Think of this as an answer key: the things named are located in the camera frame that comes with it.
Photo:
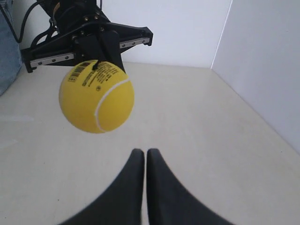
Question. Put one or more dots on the blue denim cloth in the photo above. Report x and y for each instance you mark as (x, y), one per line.
(10, 55)

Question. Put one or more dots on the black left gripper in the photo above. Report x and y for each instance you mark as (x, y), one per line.
(80, 31)

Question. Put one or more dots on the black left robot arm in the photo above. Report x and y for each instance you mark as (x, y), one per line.
(80, 31)

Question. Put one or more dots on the yellow tennis ball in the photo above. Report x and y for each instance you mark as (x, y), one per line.
(96, 97)

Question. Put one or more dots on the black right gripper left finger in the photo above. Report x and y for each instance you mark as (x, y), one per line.
(121, 202)

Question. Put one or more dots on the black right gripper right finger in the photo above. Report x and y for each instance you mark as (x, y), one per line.
(169, 202)

